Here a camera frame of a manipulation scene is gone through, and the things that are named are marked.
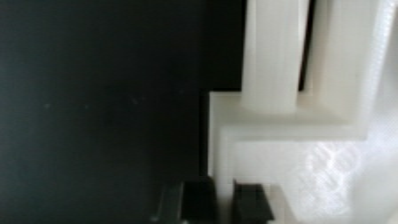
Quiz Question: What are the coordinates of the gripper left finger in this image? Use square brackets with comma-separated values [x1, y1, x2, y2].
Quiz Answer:
[150, 180, 216, 224]

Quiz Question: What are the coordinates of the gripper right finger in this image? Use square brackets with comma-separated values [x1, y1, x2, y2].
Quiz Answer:
[230, 183, 275, 224]

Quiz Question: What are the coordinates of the white chair seat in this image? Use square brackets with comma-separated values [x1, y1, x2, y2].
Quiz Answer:
[207, 0, 398, 224]

